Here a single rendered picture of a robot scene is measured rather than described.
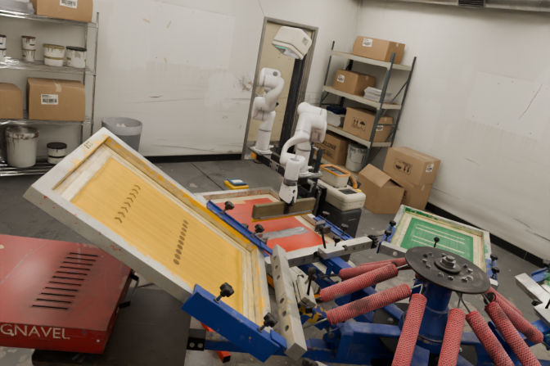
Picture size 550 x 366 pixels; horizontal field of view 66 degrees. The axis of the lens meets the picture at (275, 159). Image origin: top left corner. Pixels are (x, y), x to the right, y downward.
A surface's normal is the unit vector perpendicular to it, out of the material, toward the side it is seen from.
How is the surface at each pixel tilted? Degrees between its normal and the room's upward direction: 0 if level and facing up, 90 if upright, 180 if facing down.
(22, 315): 0
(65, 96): 89
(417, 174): 90
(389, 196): 90
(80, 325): 0
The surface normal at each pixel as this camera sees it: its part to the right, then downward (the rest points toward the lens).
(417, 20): -0.80, 0.04
